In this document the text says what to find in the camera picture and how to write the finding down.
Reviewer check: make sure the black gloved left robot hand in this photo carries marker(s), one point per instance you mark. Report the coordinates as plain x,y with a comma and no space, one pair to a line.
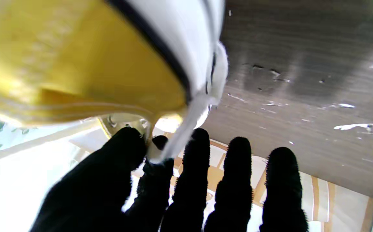
93,193

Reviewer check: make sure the yellow canvas sneaker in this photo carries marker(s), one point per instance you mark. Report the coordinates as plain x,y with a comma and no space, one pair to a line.
77,58

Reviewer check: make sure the printed room scene backdrop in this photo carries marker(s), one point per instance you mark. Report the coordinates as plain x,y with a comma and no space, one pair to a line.
28,167

